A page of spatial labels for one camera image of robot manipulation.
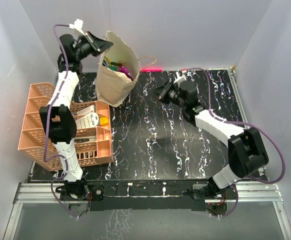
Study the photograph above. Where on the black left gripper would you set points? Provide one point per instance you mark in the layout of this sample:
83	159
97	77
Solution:
98	45

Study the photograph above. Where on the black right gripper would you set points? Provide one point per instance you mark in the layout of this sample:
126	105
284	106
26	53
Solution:
167	87

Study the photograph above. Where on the brown paper bag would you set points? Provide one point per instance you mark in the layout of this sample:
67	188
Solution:
113	86

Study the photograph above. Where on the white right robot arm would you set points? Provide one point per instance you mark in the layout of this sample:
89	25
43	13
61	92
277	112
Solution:
245	147

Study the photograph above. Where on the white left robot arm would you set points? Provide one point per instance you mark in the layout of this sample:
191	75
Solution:
56	117

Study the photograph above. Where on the green yellow snack packet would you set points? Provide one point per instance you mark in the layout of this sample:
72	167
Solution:
114	66

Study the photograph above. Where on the purple snack packet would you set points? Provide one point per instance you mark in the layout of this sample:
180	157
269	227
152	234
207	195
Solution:
124	70

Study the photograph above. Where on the yellow bottle cap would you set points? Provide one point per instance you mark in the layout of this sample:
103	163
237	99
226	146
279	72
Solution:
103	121

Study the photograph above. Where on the white tube with label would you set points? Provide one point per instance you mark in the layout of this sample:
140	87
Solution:
90	120

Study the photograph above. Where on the orange plastic organizer basket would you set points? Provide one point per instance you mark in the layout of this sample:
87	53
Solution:
32	137

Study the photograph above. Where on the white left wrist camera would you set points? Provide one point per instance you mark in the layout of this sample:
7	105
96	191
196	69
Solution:
77	27

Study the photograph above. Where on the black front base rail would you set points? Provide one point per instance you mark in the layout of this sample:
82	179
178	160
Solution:
147	195

